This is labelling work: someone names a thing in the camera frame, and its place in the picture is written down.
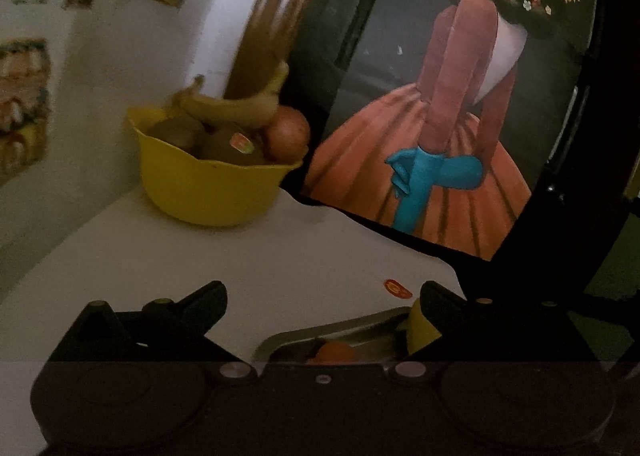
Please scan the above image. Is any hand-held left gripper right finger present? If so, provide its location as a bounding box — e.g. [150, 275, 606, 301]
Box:
[391, 280, 597, 383]

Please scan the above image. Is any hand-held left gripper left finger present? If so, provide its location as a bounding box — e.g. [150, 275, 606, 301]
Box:
[50, 280, 257, 384]

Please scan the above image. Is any yellow-green banana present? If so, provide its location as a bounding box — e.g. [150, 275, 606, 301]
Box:
[405, 298, 444, 358]

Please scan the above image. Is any metal tray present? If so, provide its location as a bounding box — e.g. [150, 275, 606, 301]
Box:
[252, 306, 427, 365]

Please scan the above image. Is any small orange kumquat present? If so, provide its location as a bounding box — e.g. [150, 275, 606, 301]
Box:
[317, 340, 358, 365]

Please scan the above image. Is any white printed table mat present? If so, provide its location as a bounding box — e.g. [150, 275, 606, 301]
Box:
[0, 186, 469, 456]

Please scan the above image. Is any yellow plastic bowl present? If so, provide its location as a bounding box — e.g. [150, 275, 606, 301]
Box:
[127, 108, 304, 228]

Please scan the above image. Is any kiwi with red sticker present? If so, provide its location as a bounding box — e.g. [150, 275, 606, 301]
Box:
[201, 124, 267, 167]

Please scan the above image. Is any brown onion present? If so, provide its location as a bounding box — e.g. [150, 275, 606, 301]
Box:
[263, 105, 312, 163]

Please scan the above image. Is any curved banana with stem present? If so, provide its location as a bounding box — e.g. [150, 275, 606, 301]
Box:
[172, 60, 290, 130]

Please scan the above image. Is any orange dress wall poster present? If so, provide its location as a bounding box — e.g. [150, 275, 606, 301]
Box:
[301, 0, 600, 263]

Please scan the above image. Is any coloured houses wall drawing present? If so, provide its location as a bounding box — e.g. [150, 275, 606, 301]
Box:
[0, 0, 119, 177]

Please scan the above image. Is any brown wooden frame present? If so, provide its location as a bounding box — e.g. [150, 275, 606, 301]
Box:
[222, 0, 342, 102]

